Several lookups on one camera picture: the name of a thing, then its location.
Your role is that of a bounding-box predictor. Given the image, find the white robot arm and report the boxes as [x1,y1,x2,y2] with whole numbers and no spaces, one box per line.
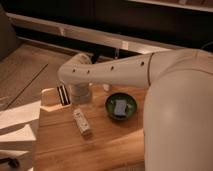
[58,49,213,171]

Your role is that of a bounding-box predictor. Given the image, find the green bowl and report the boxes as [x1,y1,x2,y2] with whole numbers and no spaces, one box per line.
[105,92,137,121]

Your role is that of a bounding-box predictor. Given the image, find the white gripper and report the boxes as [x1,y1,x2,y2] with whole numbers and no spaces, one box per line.
[57,84,92,106]

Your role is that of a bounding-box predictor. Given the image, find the wooden block holder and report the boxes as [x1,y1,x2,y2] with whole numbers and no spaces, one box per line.
[41,88,69,112]

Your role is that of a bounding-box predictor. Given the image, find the blue sponge in bowl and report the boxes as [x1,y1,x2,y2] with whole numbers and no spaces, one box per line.
[114,100,127,116]

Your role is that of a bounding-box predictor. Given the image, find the wooden board table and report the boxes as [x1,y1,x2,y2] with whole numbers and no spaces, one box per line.
[34,85,146,171]

